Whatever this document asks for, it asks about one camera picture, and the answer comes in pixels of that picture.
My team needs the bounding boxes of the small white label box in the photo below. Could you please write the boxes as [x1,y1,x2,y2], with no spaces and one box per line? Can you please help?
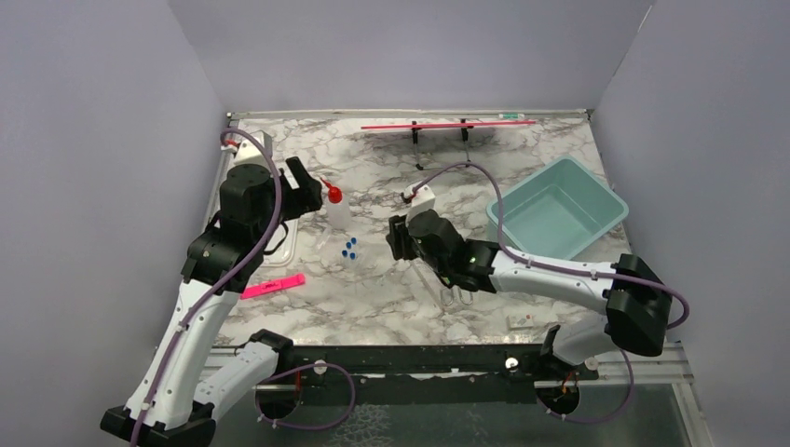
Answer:
[506,314,535,331]

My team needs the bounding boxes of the red rod on stand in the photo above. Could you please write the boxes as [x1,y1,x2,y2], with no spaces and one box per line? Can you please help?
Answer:
[361,120,538,130]

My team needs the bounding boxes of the white plastic lid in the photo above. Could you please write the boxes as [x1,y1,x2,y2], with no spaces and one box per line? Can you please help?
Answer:
[262,218,300,268]

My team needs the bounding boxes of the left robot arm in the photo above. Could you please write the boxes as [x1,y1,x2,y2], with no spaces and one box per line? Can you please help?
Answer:
[100,156,322,446]

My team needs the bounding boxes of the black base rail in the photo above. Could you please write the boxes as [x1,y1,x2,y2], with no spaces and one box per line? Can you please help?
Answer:
[273,344,569,406]

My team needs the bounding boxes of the red-capped wash bottle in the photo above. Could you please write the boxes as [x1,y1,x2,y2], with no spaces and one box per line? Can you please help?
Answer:
[320,178,352,230]

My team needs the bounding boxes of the black wire stand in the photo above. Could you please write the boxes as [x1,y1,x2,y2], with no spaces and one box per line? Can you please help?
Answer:
[410,117,472,170]

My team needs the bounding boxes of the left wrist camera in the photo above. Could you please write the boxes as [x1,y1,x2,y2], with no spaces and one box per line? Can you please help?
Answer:
[232,130,274,167]

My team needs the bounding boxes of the teal plastic bin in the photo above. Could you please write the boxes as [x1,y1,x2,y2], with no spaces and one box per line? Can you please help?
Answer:
[502,156,629,260]

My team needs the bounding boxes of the metal scissors forceps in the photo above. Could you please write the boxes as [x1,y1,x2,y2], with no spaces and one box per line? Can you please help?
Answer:
[439,288,474,306]

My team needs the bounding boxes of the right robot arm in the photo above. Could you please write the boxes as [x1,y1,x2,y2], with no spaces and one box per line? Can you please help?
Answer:
[386,210,673,379]

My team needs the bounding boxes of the glass stirring rod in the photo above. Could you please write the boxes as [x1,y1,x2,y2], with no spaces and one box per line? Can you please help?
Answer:
[411,261,445,309]

